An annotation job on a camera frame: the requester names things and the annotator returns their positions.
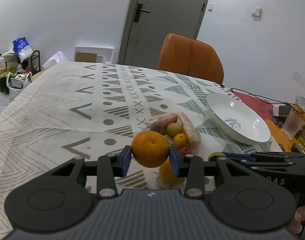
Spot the orange leather chair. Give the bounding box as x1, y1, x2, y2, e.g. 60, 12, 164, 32
157, 33, 224, 84

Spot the red orange mat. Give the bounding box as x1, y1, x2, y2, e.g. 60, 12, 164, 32
231, 88, 299, 152

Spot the right hand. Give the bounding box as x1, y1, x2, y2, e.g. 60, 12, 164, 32
288, 205, 305, 235

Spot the green kiwi fruit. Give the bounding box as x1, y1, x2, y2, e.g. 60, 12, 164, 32
166, 123, 183, 138

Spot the white foam packaging frame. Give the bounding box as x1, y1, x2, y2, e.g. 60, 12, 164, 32
74, 46, 114, 63

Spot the black metal rack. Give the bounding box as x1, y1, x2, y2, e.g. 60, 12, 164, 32
0, 49, 41, 94

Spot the small mandarin orange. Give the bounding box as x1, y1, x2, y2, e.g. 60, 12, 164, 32
173, 133, 188, 149

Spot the clear plastic bag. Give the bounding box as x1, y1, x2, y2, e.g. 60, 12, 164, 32
42, 51, 68, 69

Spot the blue white plastic bag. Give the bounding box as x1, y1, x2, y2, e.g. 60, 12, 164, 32
12, 37, 33, 62

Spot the pomelo segment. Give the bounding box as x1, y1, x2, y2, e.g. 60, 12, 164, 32
146, 113, 178, 132
177, 112, 201, 151

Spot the white power adapter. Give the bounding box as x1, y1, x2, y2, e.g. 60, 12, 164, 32
272, 105, 283, 117

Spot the patterned white tablecloth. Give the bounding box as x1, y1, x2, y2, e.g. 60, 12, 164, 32
0, 62, 280, 239

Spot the clear plastic cup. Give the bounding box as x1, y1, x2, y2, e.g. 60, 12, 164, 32
281, 110, 305, 140

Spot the white tote bag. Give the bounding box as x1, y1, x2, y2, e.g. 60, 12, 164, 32
6, 72, 32, 103

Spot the large orange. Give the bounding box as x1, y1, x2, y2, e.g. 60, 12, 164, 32
131, 131, 169, 168
159, 158, 185, 185

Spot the small red apple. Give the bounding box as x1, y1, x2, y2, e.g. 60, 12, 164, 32
179, 146, 193, 155

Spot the white ceramic plate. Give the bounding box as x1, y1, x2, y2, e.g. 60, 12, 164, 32
206, 93, 271, 145

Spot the black cable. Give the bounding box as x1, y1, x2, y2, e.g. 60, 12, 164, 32
215, 82, 297, 106

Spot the black door handle lock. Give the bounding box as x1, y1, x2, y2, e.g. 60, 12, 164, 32
133, 3, 150, 23

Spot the grey door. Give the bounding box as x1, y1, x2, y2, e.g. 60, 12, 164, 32
118, 0, 208, 69

